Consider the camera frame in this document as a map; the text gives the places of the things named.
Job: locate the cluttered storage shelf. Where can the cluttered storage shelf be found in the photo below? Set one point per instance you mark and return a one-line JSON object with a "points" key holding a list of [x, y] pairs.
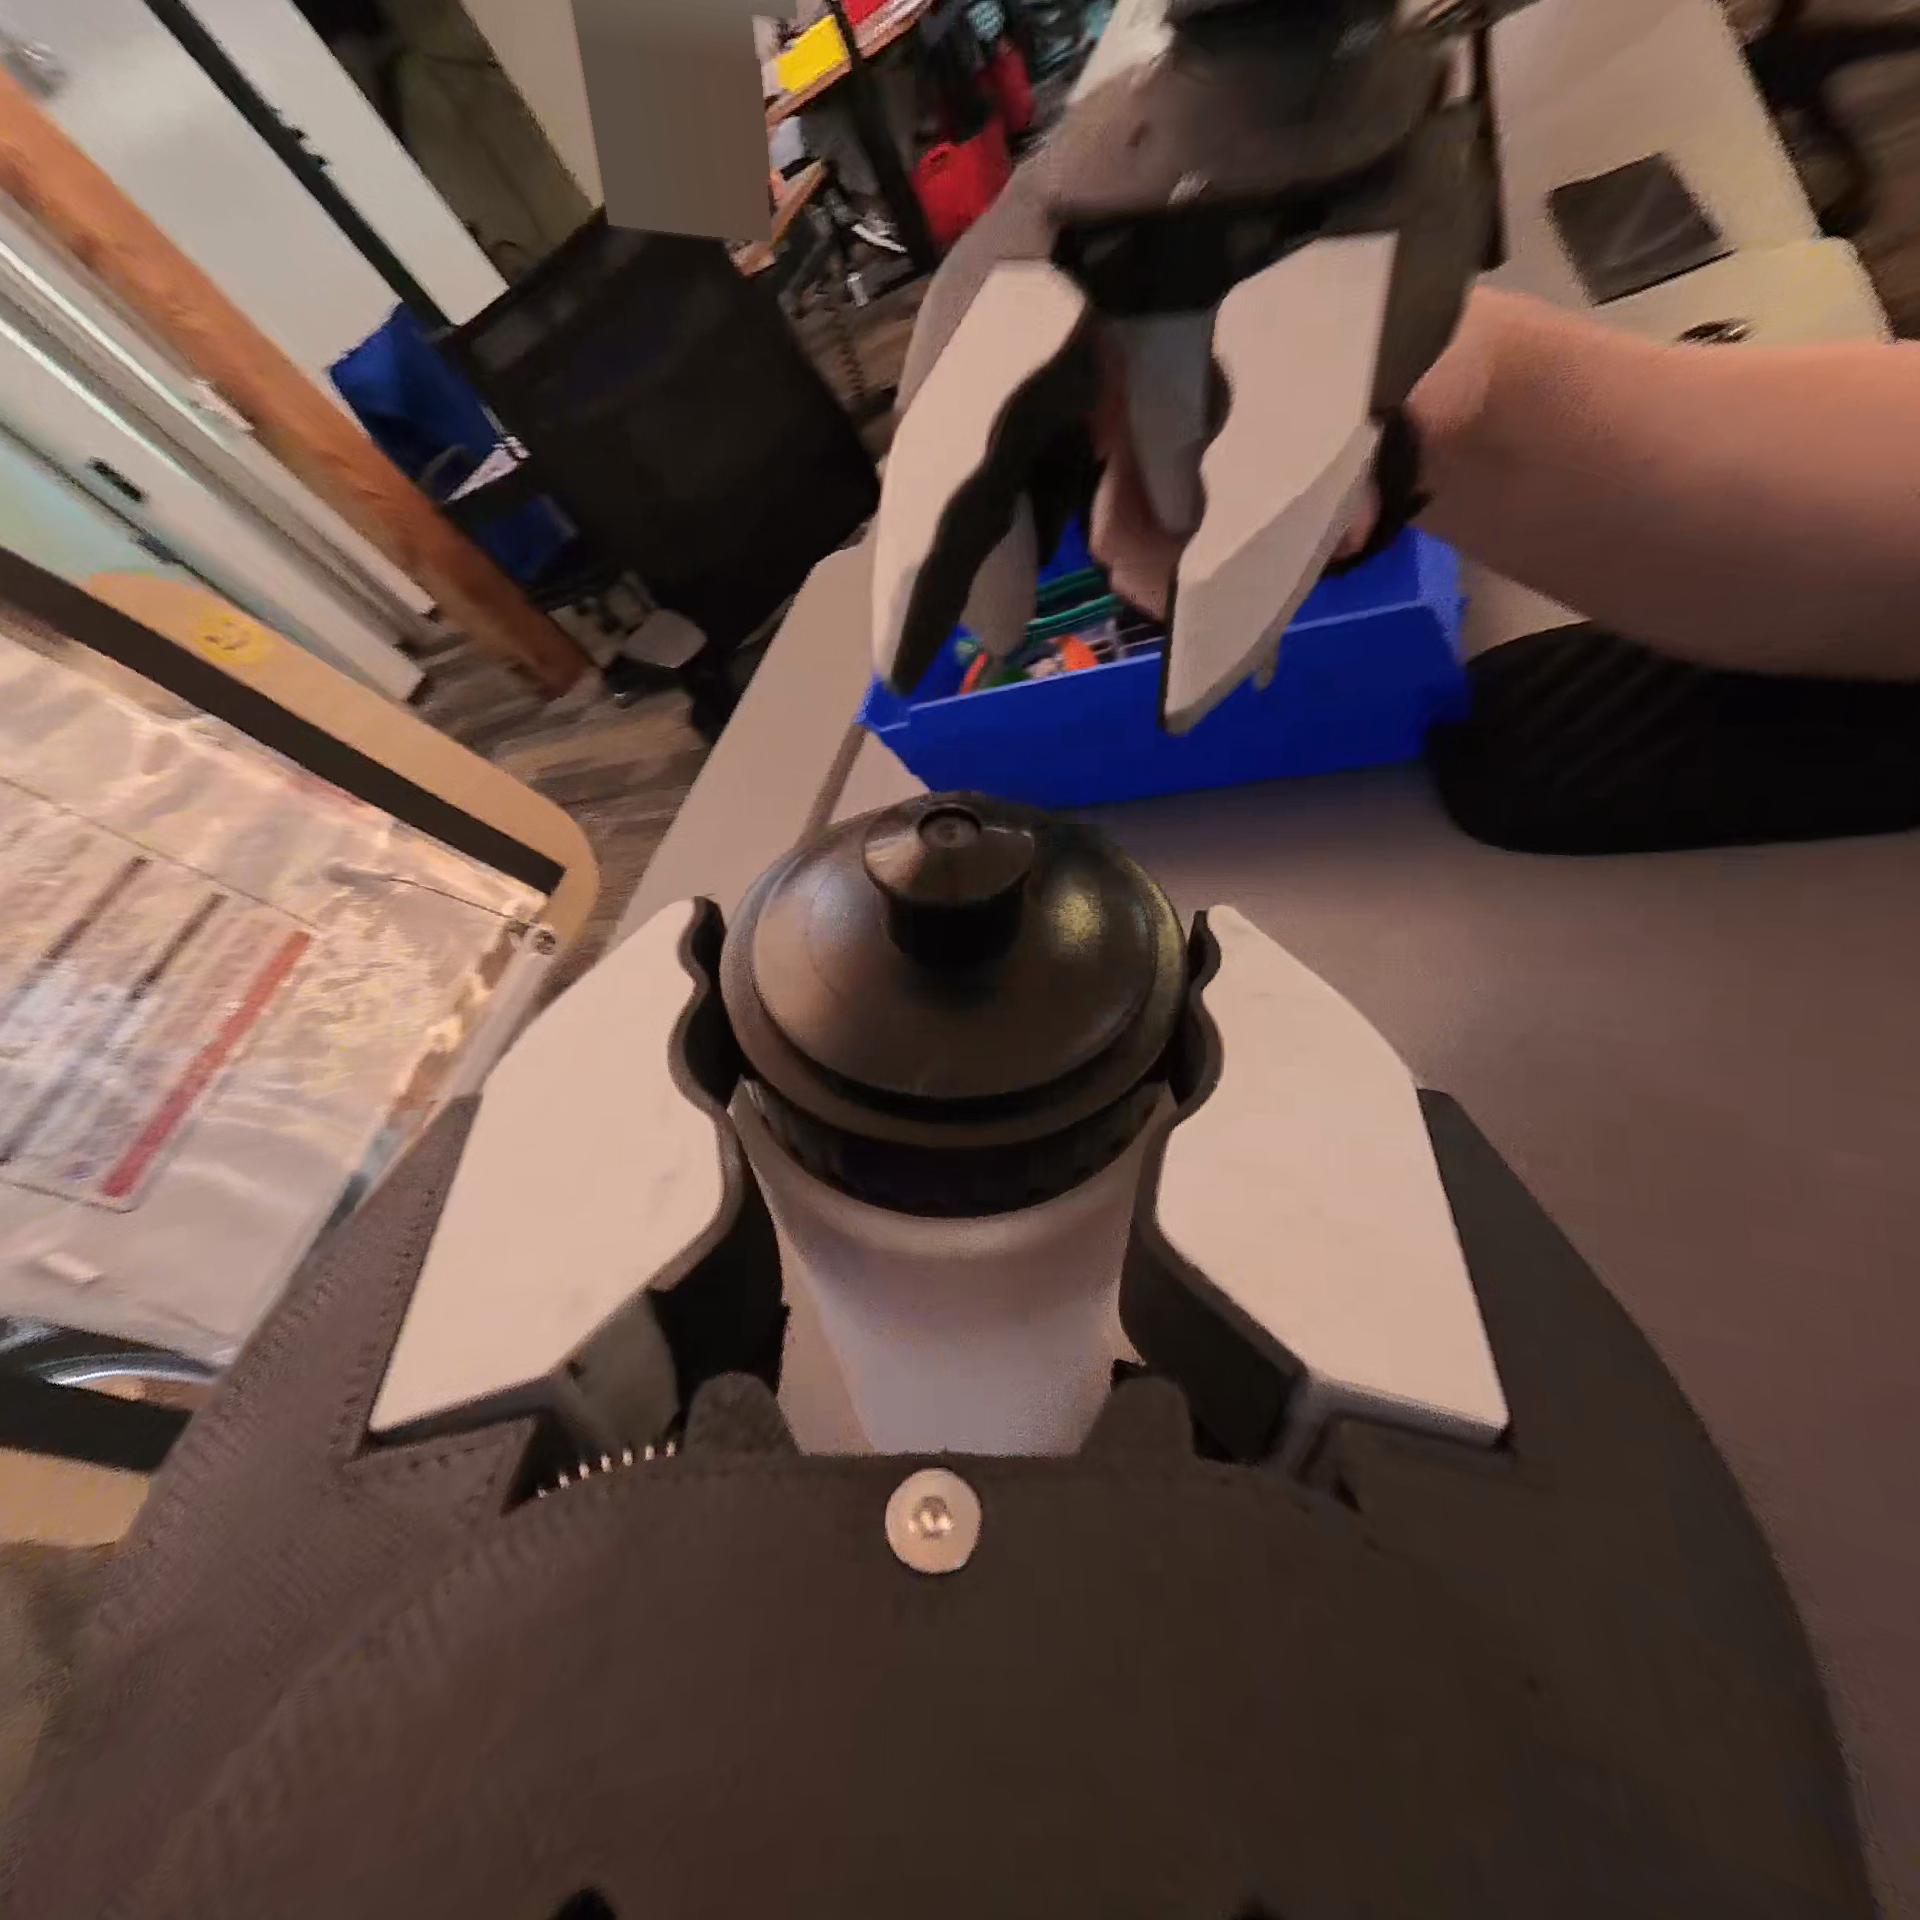
{"points": [[840, 89]]}

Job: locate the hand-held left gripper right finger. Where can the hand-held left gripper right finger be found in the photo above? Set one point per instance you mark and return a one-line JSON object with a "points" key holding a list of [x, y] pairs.
{"points": [[1318, 1200]]}

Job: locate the wooden support post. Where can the wooden support post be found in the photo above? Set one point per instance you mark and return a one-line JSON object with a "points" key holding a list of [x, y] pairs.
{"points": [[299, 420]]}

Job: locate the red bag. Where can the red bag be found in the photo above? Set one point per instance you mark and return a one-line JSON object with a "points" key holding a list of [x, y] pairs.
{"points": [[961, 180]]}

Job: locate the person's right forearm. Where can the person's right forearm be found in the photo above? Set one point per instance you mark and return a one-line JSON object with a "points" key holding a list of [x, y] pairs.
{"points": [[1651, 495]]}

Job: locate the black instruction sheet board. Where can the black instruction sheet board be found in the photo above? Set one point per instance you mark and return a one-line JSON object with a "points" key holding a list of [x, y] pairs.
{"points": [[181, 930]]}

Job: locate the white round container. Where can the white round container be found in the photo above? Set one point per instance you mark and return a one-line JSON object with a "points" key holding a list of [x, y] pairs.
{"points": [[961, 1319]]}

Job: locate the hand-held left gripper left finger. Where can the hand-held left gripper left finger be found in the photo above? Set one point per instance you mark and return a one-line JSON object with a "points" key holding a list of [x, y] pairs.
{"points": [[570, 1200]]}

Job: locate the person's right hand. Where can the person's right hand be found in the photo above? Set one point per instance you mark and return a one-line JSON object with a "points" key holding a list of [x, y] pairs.
{"points": [[1131, 540]]}

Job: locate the blue plastic bin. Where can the blue plastic bin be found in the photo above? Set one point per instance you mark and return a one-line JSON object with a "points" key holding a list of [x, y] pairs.
{"points": [[1080, 734]]}

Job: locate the blue fabric bag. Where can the blue fabric bag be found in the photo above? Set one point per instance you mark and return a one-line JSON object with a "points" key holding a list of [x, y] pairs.
{"points": [[435, 420]]}

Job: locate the yellow smiley sticker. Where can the yellow smiley sticker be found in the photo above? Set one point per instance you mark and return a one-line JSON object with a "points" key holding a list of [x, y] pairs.
{"points": [[228, 636]]}

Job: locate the black office chair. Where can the black office chair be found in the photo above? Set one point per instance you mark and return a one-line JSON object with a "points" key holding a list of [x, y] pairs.
{"points": [[674, 404]]}

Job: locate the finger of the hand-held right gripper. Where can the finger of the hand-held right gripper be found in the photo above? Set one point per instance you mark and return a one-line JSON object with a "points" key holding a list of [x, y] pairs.
{"points": [[1290, 450], [974, 420]]}

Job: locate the dark grey square pad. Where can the dark grey square pad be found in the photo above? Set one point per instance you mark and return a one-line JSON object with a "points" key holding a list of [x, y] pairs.
{"points": [[1634, 224]]}

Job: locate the orange masking tape roll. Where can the orange masking tape roll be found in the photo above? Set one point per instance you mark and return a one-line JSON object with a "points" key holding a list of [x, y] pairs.
{"points": [[1073, 657]]}

